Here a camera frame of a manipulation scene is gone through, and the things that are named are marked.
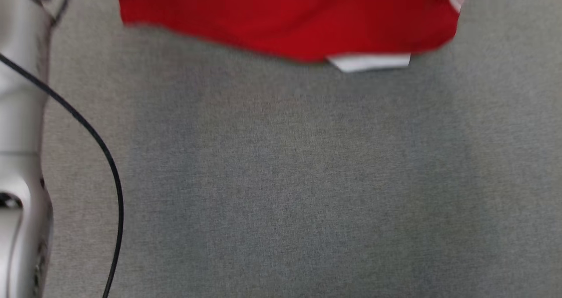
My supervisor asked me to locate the red white basketball jersey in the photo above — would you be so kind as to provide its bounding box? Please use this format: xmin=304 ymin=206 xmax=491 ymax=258
xmin=116 ymin=0 xmax=481 ymax=73

